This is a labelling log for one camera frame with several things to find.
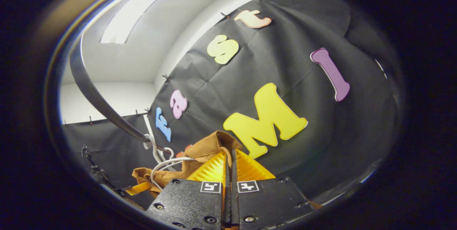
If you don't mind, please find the black backdrop cloth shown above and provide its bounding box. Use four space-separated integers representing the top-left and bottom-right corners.
62 0 397 202

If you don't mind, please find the empty white clothes hanger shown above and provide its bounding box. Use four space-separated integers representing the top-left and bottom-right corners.
144 134 175 168

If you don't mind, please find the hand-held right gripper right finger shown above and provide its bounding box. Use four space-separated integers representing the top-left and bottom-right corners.
230 149 312 230

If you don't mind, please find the brown collared shirt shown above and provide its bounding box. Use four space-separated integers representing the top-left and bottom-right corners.
131 130 243 198

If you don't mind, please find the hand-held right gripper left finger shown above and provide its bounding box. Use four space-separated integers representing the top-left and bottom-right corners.
146 150 230 230

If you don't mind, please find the large ceiling light panel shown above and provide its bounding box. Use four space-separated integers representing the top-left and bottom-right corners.
100 0 169 44

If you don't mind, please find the white shirt hanger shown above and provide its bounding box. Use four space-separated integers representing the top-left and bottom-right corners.
150 157 196 191

